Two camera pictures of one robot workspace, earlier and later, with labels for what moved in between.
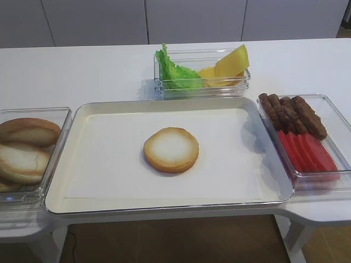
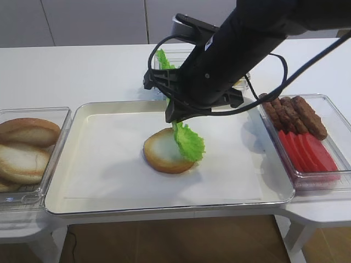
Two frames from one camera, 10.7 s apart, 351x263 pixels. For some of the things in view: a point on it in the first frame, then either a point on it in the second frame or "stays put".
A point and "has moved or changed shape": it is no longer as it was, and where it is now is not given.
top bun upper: x=28 y=131 stays put
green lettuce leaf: x=173 y=76 has moved or changed shape
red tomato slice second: x=298 y=152 stays put
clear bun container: x=31 y=139 stays put
